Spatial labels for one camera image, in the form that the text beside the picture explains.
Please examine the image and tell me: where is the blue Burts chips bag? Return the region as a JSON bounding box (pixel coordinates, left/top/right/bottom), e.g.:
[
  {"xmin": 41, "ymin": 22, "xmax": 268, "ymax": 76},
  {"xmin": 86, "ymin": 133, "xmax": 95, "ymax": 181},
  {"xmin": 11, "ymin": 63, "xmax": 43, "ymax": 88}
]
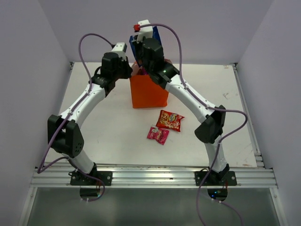
[{"xmin": 129, "ymin": 26, "xmax": 162, "ymax": 67}]

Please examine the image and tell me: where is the purple candy bag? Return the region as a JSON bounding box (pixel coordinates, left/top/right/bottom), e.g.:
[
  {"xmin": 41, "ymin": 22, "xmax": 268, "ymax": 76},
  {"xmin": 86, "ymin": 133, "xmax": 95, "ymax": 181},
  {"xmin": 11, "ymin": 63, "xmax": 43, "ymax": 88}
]
[{"xmin": 140, "ymin": 68, "xmax": 148, "ymax": 75}]

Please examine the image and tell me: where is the orange paper bag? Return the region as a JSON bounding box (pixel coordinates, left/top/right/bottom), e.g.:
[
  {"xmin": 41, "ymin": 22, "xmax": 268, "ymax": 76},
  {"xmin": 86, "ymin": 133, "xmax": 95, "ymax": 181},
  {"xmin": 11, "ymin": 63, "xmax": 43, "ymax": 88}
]
[{"xmin": 130, "ymin": 62, "xmax": 169, "ymax": 109}]

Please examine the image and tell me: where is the red mixed snack packet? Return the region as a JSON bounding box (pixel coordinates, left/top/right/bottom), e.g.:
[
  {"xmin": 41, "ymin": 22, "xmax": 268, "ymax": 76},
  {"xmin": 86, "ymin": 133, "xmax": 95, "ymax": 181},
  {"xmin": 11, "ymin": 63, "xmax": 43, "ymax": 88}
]
[{"xmin": 156, "ymin": 110, "xmax": 185, "ymax": 132}]

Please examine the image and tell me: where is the pink candy packet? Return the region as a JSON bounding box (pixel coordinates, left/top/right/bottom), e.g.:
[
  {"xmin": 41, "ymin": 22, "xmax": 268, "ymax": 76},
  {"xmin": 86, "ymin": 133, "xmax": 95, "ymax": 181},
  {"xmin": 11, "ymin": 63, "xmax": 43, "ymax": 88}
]
[{"xmin": 147, "ymin": 125, "xmax": 169, "ymax": 145}]

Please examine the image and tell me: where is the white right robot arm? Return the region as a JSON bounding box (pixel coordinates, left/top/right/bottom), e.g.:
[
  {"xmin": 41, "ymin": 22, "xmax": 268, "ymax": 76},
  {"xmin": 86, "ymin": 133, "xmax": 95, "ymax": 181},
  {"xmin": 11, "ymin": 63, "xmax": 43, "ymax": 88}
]
[{"xmin": 131, "ymin": 38, "xmax": 230, "ymax": 185}]

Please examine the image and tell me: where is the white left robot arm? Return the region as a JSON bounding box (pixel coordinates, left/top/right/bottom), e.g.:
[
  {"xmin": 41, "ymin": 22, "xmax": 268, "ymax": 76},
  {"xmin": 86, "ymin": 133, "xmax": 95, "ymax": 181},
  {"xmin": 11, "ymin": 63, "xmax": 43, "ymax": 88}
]
[{"xmin": 48, "ymin": 50, "xmax": 132, "ymax": 185}]

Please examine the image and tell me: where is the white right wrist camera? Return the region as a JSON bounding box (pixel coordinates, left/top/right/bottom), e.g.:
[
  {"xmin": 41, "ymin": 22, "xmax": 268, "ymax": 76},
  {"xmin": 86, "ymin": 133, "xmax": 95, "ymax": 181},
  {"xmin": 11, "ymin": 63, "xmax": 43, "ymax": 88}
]
[{"xmin": 133, "ymin": 19, "xmax": 153, "ymax": 43}]

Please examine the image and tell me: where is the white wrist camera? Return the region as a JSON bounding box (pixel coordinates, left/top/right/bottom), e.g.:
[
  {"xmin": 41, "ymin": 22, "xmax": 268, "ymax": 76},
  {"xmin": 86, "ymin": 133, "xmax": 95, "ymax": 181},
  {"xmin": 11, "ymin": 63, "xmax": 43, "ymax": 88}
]
[
  {"xmin": 111, "ymin": 42, "xmax": 127, "ymax": 58},
  {"xmin": 133, "ymin": 19, "xmax": 153, "ymax": 43}
]

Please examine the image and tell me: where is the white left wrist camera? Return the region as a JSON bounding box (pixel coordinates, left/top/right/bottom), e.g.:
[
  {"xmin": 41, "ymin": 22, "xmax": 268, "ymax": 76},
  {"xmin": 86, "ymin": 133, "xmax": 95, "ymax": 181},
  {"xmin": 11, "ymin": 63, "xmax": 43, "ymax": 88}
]
[{"xmin": 111, "ymin": 42, "xmax": 127, "ymax": 58}]

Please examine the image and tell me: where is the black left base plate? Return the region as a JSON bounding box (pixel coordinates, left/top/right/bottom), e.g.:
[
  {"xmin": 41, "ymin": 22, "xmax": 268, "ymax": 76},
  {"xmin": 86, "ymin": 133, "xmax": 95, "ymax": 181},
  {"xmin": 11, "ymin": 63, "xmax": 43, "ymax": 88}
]
[{"xmin": 68, "ymin": 170, "xmax": 113, "ymax": 186}]

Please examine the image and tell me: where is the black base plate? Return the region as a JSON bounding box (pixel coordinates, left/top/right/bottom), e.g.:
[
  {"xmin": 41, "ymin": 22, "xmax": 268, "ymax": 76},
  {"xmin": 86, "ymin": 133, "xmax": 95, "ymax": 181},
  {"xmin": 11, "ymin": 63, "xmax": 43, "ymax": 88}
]
[
  {"xmin": 194, "ymin": 170, "xmax": 238, "ymax": 186},
  {"xmin": 68, "ymin": 170, "xmax": 113, "ymax": 186}
]

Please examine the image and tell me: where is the aluminium mounting rail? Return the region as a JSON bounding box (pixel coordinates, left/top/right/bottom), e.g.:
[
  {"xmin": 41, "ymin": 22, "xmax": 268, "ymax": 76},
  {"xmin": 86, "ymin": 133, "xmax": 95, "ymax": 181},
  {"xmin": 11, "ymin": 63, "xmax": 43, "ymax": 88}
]
[{"xmin": 30, "ymin": 163, "xmax": 277, "ymax": 188}]

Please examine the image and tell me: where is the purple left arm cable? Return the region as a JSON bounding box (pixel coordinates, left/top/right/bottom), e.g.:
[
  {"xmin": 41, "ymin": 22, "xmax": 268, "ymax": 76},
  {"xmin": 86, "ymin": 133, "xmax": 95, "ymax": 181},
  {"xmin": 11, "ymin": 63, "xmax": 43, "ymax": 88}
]
[{"xmin": 37, "ymin": 33, "xmax": 116, "ymax": 202}]

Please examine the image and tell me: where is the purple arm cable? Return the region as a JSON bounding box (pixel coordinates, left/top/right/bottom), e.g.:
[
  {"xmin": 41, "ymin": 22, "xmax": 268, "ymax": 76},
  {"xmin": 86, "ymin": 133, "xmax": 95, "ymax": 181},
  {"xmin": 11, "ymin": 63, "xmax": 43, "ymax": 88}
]
[
  {"xmin": 150, "ymin": 23, "xmax": 249, "ymax": 226},
  {"xmin": 37, "ymin": 33, "xmax": 116, "ymax": 202}
]

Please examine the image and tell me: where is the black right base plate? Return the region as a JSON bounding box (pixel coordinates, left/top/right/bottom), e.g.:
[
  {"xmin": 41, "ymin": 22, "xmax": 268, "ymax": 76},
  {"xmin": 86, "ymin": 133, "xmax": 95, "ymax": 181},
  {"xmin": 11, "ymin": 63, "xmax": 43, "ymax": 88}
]
[{"xmin": 194, "ymin": 170, "xmax": 238, "ymax": 186}]

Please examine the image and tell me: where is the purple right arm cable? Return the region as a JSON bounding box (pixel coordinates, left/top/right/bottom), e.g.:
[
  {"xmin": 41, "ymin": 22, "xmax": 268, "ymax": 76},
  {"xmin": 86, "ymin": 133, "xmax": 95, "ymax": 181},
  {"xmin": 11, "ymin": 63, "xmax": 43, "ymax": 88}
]
[{"xmin": 150, "ymin": 23, "xmax": 249, "ymax": 226}]

